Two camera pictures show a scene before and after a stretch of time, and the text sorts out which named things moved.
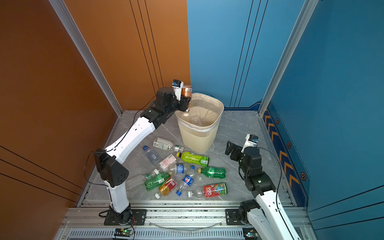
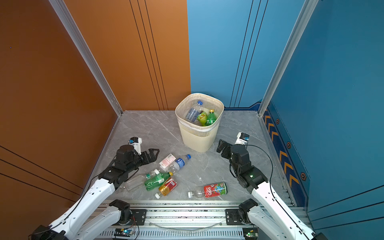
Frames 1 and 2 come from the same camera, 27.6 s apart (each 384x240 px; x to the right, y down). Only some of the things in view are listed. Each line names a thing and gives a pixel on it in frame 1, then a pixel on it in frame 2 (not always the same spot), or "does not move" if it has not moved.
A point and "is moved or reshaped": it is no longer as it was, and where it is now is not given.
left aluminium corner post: (62, 10) does not move
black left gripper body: (180, 105) → (137, 163)
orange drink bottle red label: (165, 189) does not move
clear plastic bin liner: (204, 114) does not move
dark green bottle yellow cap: (213, 172) → (211, 117)
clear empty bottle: (138, 182) does not move
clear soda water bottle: (152, 155) is moved or reshaped
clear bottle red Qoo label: (212, 190) does not move
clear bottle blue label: (180, 168) is moved or reshaped
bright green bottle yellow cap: (201, 160) → (202, 117)
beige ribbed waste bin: (198, 126) does not move
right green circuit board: (250, 233) does not move
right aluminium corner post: (306, 11) does not move
